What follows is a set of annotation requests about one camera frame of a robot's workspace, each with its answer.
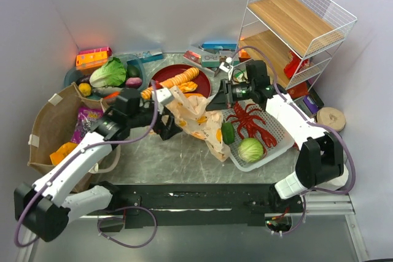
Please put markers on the yellow orange chips bag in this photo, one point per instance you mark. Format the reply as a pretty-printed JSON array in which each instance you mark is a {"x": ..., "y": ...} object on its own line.
[{"x": 58, "y": 156}]

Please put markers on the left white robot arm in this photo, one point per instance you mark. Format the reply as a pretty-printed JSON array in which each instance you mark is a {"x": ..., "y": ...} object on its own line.
[{"x": 47, "y": 206}]

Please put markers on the green bell pepper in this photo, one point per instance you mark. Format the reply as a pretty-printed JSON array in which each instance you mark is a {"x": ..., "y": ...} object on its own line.
[{"x": 228, "y": 133}]

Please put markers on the red box bottom shelf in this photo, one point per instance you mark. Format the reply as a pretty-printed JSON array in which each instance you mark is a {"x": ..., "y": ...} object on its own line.
[{"x": 298, "y": 91}]

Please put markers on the orange box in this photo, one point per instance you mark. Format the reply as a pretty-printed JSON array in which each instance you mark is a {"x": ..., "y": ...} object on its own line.
[{"x": 90, "y": 60}]

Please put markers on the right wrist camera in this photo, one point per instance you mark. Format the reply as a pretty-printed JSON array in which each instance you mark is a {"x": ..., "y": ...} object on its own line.
[{"x": 226, "y": 65}]

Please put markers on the dark green avocado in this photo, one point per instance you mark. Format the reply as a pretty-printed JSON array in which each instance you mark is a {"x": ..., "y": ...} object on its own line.
[{"x": 133, "y": 71}]

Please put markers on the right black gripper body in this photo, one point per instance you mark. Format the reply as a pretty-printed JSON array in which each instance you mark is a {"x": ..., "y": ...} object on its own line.
[{"x": 225, "y": 96}]

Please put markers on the red white box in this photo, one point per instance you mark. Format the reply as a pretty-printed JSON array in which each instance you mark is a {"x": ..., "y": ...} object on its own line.
[{"x": 195, "y": 60}]

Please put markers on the blue transparent bowl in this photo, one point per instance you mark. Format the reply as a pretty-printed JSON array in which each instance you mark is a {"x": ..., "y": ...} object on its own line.
[{"x": 76, "y": 76}]

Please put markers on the green napa cabbage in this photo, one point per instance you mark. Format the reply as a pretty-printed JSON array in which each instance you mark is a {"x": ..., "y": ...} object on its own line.
[{"x": 111, "y": 74}]

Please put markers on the red round plate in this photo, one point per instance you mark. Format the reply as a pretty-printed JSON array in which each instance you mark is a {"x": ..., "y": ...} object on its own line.
[{"x": 204, "y": 85}]

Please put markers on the brown paper grocery bag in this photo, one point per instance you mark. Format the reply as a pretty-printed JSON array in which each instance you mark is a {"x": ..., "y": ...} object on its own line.
[{"x": 54, "y": 125}]

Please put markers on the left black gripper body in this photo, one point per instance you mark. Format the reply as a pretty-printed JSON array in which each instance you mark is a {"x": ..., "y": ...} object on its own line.
[{"x": 164, "y": 119}]

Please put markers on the teal cat picture box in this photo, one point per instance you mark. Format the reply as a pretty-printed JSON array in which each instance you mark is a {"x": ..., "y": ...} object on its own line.
[{"x": 211, "y": 60}]

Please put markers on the orange plastic grocery bag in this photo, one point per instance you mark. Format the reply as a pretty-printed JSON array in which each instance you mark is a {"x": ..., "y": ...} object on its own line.
[{"x": 191, "y": 115}]

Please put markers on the red snack packet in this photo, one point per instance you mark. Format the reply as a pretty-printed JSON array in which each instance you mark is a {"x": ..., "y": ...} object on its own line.
[{"x": 293, "y": 64}]

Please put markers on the green round cabbage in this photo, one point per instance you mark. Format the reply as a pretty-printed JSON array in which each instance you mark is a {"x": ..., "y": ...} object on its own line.
[{"x": 250, "y": 150}]

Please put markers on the braided yellow bread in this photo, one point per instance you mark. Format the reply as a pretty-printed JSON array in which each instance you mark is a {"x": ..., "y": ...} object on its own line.
[{"x": 188, "y": 87}]

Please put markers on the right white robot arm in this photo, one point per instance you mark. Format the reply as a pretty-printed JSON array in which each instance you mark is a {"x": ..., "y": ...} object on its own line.
[{"x": 322, "y": 150}]

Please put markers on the red toy lobster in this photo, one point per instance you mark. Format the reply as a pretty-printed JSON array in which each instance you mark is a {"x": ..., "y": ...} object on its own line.
[{"x": 246, "y": 120}]

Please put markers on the purple grape snack bag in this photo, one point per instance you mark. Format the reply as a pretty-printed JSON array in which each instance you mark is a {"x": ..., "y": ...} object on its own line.
[{"x": 85, "y": 118}]

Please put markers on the teal white box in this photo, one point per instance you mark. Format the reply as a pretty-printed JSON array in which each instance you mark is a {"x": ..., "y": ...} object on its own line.
[{"x": 149, "y": 55}]

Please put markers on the long orange bread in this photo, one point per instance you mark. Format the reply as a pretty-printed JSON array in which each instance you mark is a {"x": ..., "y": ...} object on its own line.
[{"x": 185, "y": 76}]

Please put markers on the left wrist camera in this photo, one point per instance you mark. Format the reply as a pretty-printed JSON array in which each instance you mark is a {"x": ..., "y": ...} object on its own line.
[{"x": 164, "y": 96}]

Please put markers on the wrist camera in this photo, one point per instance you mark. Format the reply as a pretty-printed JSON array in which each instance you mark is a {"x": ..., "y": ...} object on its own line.
[
  {"x": 226, "y": 65},
  {"x": 164, "y": 96}
]

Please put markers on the white plastic basket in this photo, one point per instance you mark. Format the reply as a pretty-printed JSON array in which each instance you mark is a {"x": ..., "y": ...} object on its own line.
[{"x": 283, "y": 138}]

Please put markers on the orange flat bread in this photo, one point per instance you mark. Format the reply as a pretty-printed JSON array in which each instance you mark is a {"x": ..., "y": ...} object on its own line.
[{"x": 188, "y": 95}]

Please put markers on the blue box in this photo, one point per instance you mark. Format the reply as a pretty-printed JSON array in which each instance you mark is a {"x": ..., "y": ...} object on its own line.
[{"x": 219, "y": 46}]

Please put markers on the pink box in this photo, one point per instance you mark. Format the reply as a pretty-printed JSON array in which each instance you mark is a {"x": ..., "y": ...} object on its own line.
[{"x": 96, "y": 50}]

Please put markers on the yellow lemon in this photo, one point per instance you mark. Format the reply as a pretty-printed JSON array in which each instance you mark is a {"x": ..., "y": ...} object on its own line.
[{"x": 85, "y": 89}]

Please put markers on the white paper roll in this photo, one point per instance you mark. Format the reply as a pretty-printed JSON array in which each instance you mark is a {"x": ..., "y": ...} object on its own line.
[{"x": 337, "y": 182}]

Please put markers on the purple pouch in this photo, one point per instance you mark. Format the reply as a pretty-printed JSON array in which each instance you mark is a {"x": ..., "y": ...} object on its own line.
[{"x": 313, "y": 105}]

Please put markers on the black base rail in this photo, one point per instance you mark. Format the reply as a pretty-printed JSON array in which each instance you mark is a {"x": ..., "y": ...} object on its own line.
[{"x": 197, "y": 204}]

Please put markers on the purple onion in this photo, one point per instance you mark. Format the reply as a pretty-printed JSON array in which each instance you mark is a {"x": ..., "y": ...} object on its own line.
[{"x": 133, "y": 82}]

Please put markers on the white wire shelf rack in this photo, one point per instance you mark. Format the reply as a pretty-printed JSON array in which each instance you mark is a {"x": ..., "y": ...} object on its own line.
[{"x": 312, "y": 29}]

